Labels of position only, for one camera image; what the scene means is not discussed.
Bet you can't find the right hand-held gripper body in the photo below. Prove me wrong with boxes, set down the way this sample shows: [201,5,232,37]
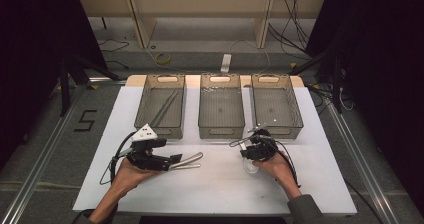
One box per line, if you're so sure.
[247,124,279,162]

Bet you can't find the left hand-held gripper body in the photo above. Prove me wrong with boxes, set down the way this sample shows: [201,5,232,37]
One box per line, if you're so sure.
[125,123,173,172]

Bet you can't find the white ceramic spoon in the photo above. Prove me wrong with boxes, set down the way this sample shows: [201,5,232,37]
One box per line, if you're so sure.
[240,141,262,176]

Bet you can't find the stainless fork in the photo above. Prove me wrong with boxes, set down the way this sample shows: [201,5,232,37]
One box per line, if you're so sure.
[171,163,202,171]

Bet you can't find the smoky clear bin with chopsticks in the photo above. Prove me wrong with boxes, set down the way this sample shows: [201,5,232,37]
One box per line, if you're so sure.
[133,73,186,140]

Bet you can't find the smoky clear bin with spoon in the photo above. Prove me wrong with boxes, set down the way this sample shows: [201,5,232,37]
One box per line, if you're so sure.
[198,73,246,140]

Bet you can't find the smoky clear plastic bin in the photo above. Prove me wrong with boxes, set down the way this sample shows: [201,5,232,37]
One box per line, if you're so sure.
[250,73,304,140]

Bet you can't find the metal chopstick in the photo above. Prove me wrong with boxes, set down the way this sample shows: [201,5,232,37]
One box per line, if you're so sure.
[156,90,180,127]
[150,89,177,127]

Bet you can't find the person's right hand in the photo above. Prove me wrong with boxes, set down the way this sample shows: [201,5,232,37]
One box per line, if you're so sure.
[252,152,296,193]

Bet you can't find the person's left hand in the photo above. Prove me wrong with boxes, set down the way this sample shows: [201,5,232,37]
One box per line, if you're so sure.
[111,157,161,198]

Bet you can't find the white power strip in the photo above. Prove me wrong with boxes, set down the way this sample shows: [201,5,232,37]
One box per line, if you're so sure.
[220,53,232,74]

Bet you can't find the black metal stand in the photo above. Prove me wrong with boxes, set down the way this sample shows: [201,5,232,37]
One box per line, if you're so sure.
[58,55,122,117]
[289,50,345,115]

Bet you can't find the black curtain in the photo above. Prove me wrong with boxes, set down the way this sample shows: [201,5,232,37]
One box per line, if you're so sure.
[305,0,424,215]
[0,0,108,172]

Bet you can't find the light wooden shelf unit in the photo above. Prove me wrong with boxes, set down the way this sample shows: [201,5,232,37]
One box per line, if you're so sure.
[76,0,328,50]

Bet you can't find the thin wire loop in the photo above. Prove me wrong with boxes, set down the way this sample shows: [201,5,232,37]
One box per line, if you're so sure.
[229,135,259,148]

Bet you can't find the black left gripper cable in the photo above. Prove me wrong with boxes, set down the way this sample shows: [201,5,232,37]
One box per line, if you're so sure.
[99,132,138,187]

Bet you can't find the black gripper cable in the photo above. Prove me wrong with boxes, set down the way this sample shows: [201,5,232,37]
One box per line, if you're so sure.
[99,132,138,187]
[266,138,302,188]

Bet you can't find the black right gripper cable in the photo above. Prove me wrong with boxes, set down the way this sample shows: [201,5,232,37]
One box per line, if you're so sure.
[266,138,302,188]

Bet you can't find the white cable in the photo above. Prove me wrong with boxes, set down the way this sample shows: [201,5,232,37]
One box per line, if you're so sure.
[229,38,272,75]

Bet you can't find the yellow cable coil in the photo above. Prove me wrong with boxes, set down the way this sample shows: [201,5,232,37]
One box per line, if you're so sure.
[155,52,173,66]

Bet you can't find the aluminium floor rail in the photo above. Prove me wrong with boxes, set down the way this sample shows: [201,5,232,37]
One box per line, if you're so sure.
[324,100,403,224]
[0,83,88,224]

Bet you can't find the black floor cable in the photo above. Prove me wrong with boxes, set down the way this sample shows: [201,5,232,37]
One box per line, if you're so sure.
[98,38,130,53]

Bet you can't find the bundle of black cables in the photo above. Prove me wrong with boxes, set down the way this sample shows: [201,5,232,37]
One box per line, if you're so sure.
[268,0,318,62]

